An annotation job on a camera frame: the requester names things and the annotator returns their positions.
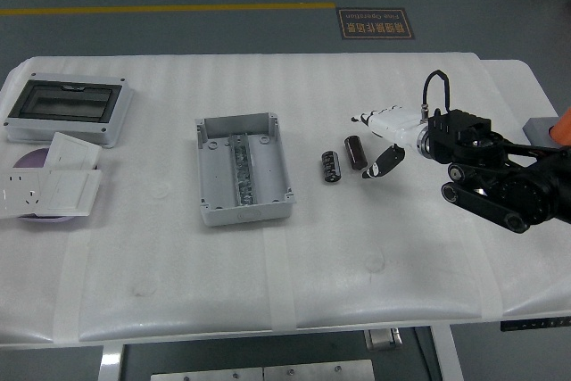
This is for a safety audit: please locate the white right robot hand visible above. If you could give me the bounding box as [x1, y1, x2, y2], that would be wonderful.
[350, 105, 425, 180]

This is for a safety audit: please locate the black cylindrical battery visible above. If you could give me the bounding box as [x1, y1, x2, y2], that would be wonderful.
[319, 150, 343, 184]
[343, 134, 368, 172]

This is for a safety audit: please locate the open grey junction box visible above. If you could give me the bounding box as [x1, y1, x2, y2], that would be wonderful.
[194, 112, 297, 228]

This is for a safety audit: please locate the grey box with dark window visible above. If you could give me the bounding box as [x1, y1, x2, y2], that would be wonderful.
[2, 71, 136, 148]

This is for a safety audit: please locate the brown floor sign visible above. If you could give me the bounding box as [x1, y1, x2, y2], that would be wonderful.
[335, 7, 417, 42]

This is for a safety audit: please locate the white foam mat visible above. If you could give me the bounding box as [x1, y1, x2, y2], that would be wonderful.
[0, 53, 571, 344]

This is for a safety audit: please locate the grey block base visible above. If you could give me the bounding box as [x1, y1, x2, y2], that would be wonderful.
[524, 116, 571, 147]

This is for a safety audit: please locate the white table leg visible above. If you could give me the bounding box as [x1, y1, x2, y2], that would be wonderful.
[96, 343, 126, 381]
[430, 325, 465, 381]

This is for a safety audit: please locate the black table control panel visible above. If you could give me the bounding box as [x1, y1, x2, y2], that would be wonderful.
[499, 316, 571, 333]

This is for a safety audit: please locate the purple round disc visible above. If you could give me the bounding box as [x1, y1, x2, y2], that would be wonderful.
[12, 147, 77, 225]

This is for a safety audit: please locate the white socket panel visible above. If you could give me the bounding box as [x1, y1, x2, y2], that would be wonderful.
[0, 170, 53, 220]

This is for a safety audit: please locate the metal rail inside box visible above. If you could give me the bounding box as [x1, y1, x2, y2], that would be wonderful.
[228, 132, 259, 208]

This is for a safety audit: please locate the grey metal bracket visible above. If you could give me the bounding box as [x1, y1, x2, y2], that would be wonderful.
[363, 328, 403, 352]

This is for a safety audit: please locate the grey metal base plate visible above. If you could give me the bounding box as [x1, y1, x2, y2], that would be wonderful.
[150, 366, 264, 381]
[262, 359, 377, 381]

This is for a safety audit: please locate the white switch panel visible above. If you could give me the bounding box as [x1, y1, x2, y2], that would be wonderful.
[34, 169, 103, 217]
[43, 131, 102, 171]

